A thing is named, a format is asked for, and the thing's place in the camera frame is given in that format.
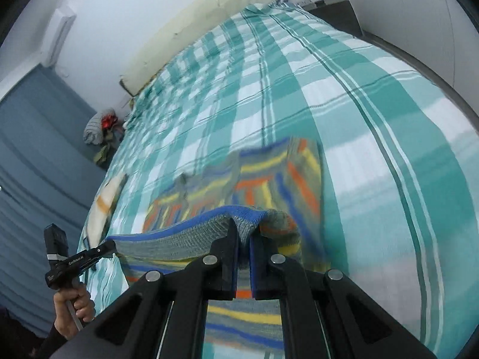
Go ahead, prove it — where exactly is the cream headboard cushion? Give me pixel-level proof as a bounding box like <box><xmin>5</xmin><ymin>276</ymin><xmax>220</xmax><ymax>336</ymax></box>
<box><xmin>119</xmin><ymin>0</ymin><xmax>275</xmax><ymax>96</ymax></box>

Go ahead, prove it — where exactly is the cream orange pillow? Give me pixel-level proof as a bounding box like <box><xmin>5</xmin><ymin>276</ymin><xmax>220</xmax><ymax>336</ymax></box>
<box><xmin>83</xmin><ymin>172</ymin><xmax>128</xmax><ymax>248</ymax></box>

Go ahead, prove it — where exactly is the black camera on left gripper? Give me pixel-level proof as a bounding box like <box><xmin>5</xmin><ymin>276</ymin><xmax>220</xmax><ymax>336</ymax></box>
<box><xmin>44</xmin><ymin>224</ymin><xmax>69</xmax><ymax>268</ymax></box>

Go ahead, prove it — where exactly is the blue curtain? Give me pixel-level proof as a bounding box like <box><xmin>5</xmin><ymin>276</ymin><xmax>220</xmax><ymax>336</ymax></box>
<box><xmin>0</xmin><ymin>66</ymin><xmax>105</xmax><ymax>336</ymax></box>

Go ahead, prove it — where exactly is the left hand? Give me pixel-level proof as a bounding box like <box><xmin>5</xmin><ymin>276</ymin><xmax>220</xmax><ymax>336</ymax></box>
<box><xmin>54</xmin><ymin>283</ymin><xmax>95</xmax><ymax>340</ymax></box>

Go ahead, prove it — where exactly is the white air conditioner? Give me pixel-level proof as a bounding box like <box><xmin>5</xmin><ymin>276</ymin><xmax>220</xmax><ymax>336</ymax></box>
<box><xmin>40</xmin><ymin>5</ymin><xmax>76</xmax><ymax>67</ymax></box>

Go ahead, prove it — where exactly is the teal plaid bedspread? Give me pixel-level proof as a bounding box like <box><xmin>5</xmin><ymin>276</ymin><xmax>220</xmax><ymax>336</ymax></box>
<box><xmin>87</xmin><ymin>3</ymin><xmax>478</xmax><ymax>358</ymax></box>

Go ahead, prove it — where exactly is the pile of clothes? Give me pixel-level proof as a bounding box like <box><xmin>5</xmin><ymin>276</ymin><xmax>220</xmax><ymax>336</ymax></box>
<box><xmin>83</xmin><ymin>108</ymin><xmax>125</xmax><ymax>169</ymax></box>

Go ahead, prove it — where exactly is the dark bedside table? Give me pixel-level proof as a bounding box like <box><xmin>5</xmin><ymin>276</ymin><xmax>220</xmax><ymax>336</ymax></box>
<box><xmin>304</xmin><ymin>0</ymin><xmax>363</xmax><ymax>38</ymax></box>

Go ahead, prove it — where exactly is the white wardrobe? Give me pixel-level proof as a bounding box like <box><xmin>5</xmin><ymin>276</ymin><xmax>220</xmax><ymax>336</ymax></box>
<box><xmin>350</xmin><ymin>0</ymin><xmax>478</xmax><ymax>110</ymax></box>

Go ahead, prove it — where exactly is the striped knit sweater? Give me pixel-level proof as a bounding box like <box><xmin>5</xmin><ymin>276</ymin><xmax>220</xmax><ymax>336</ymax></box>
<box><xmin>114</xmin><ymin>137</ymin><xmax>328</xmax><ymax>356</ymax></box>

